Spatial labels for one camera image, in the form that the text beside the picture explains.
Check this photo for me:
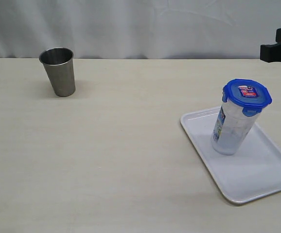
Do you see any blue plastic snap lid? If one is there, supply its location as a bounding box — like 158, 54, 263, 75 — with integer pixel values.
222, 79, 272, 117

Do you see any white rectangular plastic tray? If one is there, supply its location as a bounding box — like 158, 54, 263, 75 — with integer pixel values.
180, 107, 281, 205

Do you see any clear tall plastic container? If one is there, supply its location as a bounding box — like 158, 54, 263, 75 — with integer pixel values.
211, 97, 263, 155

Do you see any stainless steel cup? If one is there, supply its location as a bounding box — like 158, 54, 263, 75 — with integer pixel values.
39, 47, 76, 97

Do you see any white fabric backdrop curtain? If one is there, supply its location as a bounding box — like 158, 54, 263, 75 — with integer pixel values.
0, 0, 281, 59

